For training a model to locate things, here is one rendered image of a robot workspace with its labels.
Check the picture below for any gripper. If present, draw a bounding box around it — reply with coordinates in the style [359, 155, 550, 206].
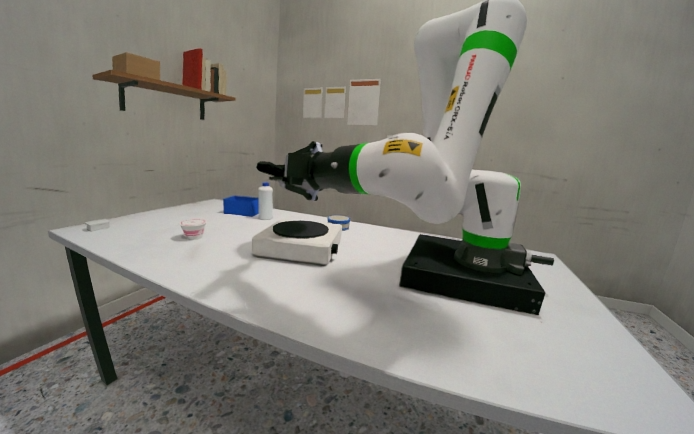
[269, 141, 335, 201]

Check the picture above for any black-handled frying pan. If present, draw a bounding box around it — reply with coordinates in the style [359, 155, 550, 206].
[257, 161, 312, 190]

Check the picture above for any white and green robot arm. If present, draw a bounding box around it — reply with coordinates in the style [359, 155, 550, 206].
[328, 0, 554, 275]

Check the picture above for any blue open tray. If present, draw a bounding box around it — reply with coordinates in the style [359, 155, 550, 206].
[223, 196, 259, 217]

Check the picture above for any white and red yogurt cup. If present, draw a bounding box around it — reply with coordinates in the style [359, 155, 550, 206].
[179, 219, 207, 240]

